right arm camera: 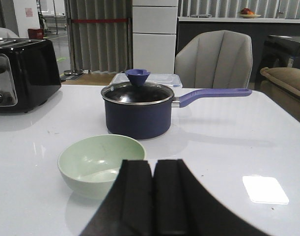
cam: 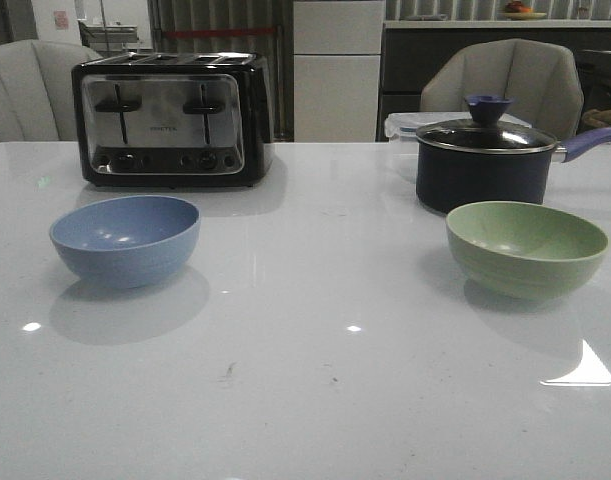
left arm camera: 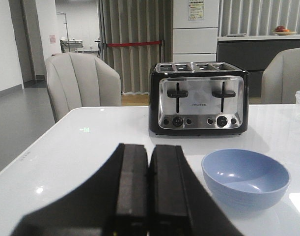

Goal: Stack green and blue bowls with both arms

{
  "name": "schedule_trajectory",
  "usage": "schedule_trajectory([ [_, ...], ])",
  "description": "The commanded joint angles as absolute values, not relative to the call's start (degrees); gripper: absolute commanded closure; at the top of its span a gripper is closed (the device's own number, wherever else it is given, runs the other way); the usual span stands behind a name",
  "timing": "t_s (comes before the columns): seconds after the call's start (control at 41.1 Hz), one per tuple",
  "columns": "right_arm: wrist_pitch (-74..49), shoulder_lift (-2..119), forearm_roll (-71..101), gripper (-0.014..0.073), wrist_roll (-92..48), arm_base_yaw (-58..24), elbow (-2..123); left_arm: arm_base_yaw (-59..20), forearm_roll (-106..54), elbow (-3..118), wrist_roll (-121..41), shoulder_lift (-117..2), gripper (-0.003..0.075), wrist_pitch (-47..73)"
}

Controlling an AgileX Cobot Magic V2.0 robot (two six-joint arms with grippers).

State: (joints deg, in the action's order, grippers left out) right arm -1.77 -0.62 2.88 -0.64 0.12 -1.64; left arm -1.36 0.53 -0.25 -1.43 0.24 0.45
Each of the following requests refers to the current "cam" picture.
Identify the blue bowl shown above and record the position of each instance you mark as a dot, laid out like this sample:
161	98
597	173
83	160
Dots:
127	242

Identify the green bowl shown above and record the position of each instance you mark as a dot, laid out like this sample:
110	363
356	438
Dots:
525	250

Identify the clear plastic food container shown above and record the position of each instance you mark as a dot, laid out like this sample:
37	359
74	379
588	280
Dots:
401	126

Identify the dark blue saucepan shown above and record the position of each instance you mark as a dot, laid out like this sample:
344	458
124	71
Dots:
447	178

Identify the black silver four-slot toaster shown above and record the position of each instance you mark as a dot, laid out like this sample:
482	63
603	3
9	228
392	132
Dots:
174	119

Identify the white refrigerator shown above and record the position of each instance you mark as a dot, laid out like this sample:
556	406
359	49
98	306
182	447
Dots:
337	47

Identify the glass pot lid blue knob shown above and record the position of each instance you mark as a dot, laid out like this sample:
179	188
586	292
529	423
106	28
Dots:
484	131

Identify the dark kitchen counter cabinet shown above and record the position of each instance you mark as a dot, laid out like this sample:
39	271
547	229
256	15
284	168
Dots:
412	52

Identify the metal cart in background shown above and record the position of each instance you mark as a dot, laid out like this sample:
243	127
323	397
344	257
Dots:
108	40

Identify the beige chair right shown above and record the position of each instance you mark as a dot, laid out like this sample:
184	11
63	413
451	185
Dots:
541	78

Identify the beige chair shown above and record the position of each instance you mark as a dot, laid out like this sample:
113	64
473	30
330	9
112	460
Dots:
36	93
541	78

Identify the fruit bowl on counter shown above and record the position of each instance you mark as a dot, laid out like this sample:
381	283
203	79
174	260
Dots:
518	10

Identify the beige chair left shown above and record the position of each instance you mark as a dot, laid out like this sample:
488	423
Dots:
36	93

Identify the wicker basket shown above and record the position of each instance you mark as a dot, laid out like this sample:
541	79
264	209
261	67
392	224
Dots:
595	119

